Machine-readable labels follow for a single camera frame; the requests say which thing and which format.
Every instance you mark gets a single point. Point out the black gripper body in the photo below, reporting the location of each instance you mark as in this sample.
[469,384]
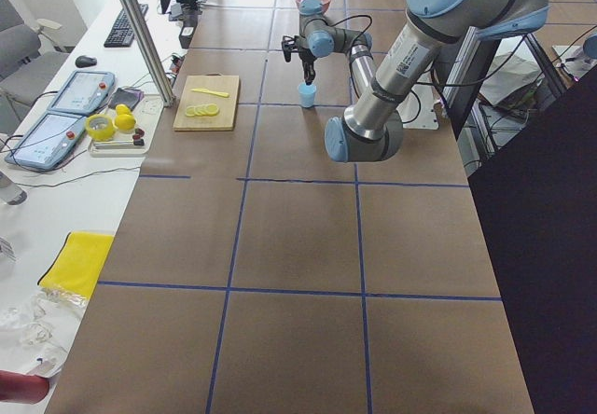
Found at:
[307,64]

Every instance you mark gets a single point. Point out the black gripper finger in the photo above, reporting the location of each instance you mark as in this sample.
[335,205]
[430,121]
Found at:
[309,74]

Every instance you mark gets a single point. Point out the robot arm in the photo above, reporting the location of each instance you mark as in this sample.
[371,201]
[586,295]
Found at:
[372,130]

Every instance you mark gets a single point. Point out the light blue plastic cup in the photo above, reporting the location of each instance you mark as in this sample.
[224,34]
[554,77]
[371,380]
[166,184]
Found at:
[307,94]

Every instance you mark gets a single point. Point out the lemon slice top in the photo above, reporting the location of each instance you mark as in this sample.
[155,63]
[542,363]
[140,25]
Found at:
[213,108]

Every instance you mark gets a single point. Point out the bamboo cutting board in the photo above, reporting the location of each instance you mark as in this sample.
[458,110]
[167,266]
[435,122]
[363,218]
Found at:
[224,120]

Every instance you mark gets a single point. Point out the yellow plastic knife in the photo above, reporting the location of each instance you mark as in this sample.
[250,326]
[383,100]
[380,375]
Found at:
[222,94]

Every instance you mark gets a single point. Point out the purple wallet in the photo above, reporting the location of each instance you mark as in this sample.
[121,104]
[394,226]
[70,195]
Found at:
[127,96]

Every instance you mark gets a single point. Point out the black keyboard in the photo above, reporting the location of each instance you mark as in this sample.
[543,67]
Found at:
[121,33]

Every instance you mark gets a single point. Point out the yellow lemon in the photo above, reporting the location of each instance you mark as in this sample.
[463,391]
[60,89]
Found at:
[124,119]

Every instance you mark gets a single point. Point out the white tray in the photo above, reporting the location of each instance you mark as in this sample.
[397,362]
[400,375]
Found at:
[123,145]

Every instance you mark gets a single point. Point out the yellow tape roll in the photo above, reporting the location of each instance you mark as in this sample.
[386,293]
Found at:
[100,128]

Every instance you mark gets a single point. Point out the black computer mouse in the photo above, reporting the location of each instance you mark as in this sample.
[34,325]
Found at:
[85,61]

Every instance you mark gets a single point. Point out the teach pendant far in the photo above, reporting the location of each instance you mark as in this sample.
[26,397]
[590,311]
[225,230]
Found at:
[83,92]

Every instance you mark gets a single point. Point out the teach pendant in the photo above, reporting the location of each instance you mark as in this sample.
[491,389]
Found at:
[48,142]
[83,92]

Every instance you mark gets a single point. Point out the teach pendant near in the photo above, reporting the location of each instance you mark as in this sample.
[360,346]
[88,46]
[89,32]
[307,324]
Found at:
[48,142]

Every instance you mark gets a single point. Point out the grey office chair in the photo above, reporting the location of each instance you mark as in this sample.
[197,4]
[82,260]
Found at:
[25,70]

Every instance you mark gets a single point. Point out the yellow cloth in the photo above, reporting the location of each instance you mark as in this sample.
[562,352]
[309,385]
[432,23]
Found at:
[77,266]

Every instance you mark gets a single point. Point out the clear plastic bag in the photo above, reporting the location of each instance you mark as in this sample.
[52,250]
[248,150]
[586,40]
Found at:
[37,335]

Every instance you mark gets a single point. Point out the red bottle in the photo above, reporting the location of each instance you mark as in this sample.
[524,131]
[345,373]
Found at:
[22,388]

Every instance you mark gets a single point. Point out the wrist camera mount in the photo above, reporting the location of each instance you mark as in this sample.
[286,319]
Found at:
[289,45]

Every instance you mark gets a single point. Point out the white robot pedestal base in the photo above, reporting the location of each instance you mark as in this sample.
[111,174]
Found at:
[417,110]

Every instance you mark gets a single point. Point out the aluminium frame post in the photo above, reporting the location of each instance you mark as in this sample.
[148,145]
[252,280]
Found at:
[149,51]

